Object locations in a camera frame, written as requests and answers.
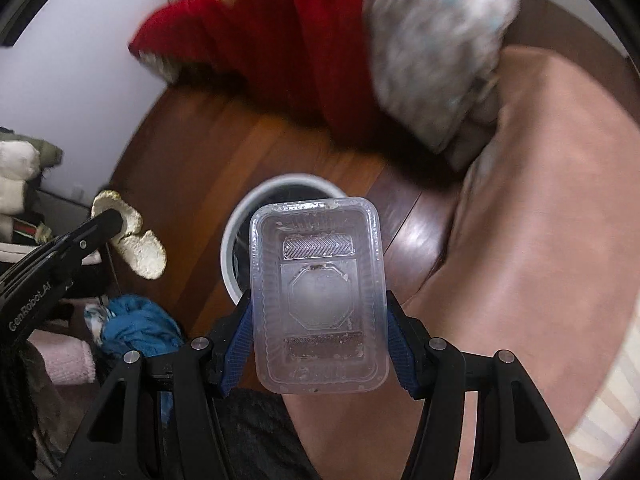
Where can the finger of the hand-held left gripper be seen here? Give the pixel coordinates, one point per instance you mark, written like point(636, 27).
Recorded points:
point(95, 232)

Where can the pale fruit peel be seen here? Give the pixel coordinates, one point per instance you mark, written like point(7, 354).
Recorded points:
point(145, 255)

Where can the pink fleece cloth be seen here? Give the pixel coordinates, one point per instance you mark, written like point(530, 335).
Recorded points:
point(65, 360)

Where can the dark bag with striped band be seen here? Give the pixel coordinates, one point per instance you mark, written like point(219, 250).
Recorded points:
point(22, 235)

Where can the blue cloth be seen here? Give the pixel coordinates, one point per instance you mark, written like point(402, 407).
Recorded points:
point(140, 327)

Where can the white patterned pillow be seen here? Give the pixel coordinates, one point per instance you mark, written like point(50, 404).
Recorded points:
point(435, 45)

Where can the clear plastic tray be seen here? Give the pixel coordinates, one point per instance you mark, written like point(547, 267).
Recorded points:
point(320, 295)

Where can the striped table cloth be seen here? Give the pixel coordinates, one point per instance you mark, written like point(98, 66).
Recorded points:
point(610, 410)

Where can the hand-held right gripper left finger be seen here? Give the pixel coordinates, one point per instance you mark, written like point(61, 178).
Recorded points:
point(239, 345)

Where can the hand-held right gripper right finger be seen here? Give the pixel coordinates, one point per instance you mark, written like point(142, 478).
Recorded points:
point(400, 355)

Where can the red blanket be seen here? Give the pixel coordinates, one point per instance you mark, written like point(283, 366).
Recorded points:
point(300, 50)

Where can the white trash bin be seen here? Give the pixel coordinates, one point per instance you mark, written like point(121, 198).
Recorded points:
point(234, 255)

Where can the pink tablecloth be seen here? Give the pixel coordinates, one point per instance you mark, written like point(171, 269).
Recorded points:
point(525, 260)

